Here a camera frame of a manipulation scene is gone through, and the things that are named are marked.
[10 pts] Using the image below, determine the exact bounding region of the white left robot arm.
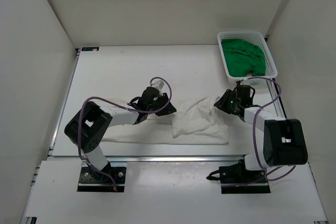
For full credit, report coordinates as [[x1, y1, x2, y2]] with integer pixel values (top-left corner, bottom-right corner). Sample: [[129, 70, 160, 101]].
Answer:
[[64, 87, 177, 182]]

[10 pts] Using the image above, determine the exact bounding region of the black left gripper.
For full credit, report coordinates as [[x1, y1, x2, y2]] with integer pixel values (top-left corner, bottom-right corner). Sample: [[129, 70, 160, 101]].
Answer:
[[146, 92, 176, 115]]

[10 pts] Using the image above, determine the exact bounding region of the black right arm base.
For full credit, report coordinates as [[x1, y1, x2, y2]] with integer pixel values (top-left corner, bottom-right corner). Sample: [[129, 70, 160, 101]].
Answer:
[[206, 159, 271, 194]]

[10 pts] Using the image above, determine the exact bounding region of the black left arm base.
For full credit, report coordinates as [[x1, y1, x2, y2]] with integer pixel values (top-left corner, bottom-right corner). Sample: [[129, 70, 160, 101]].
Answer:
[[77, 164, 127, 193]]

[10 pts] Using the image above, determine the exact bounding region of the aluminium right side rail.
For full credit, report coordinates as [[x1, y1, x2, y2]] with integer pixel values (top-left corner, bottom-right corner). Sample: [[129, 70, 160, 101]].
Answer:
[[265, 35, 300, 162]]

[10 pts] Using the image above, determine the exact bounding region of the aluminium rail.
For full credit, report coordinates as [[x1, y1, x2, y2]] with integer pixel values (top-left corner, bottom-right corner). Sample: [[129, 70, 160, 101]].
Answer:
[[265, 35, 300, 162], [47, 154, 297, 167]]

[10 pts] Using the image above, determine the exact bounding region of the white t shirt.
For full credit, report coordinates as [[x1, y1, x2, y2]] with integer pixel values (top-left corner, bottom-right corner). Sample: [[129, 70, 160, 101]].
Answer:
[[102, 96, 229, 145]]

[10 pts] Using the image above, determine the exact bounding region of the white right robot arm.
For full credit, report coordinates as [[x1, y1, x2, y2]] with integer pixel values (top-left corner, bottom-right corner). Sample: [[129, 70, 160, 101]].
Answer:
[[214, 84, 308, 182]]

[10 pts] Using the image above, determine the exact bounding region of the white plastic basket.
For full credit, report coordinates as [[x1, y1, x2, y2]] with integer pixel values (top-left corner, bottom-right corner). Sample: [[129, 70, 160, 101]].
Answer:
[[217, 31, 278, 83]]

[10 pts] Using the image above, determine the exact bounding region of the aluminium front rail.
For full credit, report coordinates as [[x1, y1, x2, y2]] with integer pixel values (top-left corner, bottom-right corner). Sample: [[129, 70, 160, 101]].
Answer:
[[47, 154, 297, 167]]

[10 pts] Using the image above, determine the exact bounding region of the green t shirt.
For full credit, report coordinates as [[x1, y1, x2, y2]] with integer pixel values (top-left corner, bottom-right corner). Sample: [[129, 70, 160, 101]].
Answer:
[[221, 38, 266, 77]]

